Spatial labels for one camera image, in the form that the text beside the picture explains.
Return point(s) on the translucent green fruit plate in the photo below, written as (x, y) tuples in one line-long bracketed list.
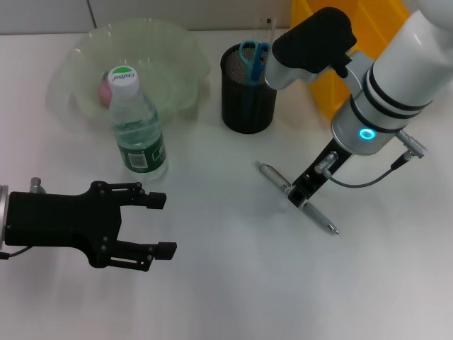
[(170, 71)]

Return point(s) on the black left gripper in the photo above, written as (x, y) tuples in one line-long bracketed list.
[(63, 219)]

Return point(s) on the grey ballpoint pen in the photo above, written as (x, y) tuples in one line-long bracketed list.
[(272, 175)]

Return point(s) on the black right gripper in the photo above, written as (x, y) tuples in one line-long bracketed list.
[(325, 166)]

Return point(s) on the blue scissors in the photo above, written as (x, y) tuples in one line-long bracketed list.
[(253, 60)]

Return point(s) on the clear plastic ruler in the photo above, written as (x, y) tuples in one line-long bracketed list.
[(265, 32)]

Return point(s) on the pink peach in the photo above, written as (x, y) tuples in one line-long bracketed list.
[(104, 92)]

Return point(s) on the yellow plastic bin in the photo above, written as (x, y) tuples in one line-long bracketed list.
[(325, 92)]

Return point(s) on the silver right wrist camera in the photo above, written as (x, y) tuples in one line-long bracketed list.
[(311, 46)]

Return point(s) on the clear green-label water bottle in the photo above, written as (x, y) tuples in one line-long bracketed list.
[(138, 141)]

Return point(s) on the black mesh pen holder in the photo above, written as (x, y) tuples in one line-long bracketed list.
[(247, 110)]

